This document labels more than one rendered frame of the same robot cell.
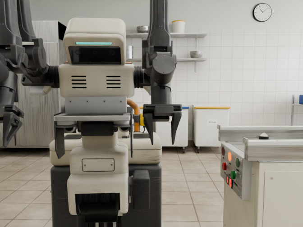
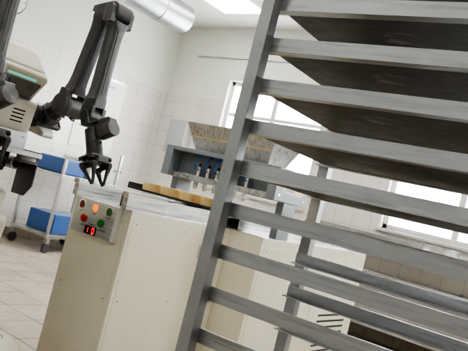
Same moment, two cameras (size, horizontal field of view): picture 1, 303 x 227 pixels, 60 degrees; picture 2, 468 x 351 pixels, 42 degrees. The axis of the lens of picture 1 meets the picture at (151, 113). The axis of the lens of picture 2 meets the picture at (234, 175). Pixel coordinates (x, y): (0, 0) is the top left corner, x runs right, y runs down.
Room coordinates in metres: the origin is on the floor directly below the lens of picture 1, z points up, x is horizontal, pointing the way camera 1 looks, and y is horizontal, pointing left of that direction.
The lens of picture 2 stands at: (-0.94, 1.38, 0.99)
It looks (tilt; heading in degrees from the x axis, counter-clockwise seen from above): 2 degrees up; 307
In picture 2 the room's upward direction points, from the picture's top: 14 degrees clockwise
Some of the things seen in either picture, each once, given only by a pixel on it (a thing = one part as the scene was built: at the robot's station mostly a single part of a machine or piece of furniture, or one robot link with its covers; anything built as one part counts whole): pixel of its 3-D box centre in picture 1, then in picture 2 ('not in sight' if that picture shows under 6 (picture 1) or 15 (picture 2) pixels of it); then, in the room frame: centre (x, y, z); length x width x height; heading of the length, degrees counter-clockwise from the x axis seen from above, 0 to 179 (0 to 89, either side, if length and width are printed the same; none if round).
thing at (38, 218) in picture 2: not in sight; (60, 222); (4.26, -2.83, 0.29); 0.56 x 0.38 x 0.20; 97
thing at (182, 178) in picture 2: not in sight; (230, 191); (0.96, -1.17, 1.01); 0.72 x 0.33 x 0.34; 2
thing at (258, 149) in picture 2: not in sight; (242, 147); (0.96, -1.17, 1.25); 0.56 x 0.29 x 0.14; 2
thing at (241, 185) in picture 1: (234, 167); (96, 219); (0.93, -0.30, 0.77); 0.24 x 0.04 x 0.14; 2
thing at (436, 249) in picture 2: not in sight; (439, 254); (0.67, -3.88, 0.94); 0.33 x 0.33 x 0.12
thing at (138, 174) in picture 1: (117, 196); not in sight; (1.06, 0.15, 0.61); 0.28 x 0.27 x 0.25; 94
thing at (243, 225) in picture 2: not in sight; (301, 234); (0.76, -1.65, 0.88); 1.28 x 0.01 x 0.07; 92
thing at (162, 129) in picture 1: (171, 127); not in sight; (4.43, -0.33, 0.39); 0.64 x 0.54 x 0.77; 178
